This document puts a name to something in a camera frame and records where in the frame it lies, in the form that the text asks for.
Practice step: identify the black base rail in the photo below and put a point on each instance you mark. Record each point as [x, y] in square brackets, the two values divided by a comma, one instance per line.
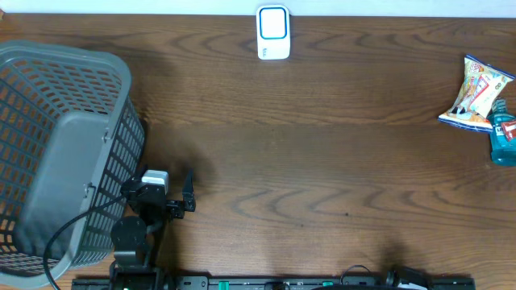
[205, 283]

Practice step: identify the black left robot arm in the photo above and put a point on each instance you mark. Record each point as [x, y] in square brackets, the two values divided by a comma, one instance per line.
[136, 239]

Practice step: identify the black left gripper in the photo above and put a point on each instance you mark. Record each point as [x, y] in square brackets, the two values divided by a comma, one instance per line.
[175, 209]

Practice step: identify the grey plastic shopping basket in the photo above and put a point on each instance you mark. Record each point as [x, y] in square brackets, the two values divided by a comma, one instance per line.
[70, 137]

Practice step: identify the red snack bar wrapper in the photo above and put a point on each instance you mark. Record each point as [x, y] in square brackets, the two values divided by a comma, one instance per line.
[509, 130]

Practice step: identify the yellow white snack bag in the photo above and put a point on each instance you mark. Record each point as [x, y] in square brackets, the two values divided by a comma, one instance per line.
[481, 86]

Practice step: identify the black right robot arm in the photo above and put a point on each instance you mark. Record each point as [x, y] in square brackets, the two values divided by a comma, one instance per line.
[406, 277]

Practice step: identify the blue mouthwash bottle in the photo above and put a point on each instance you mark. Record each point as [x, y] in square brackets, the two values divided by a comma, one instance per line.
[503, 150]

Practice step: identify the white barcode scanner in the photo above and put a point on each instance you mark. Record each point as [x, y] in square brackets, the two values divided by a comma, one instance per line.
[273, 32]

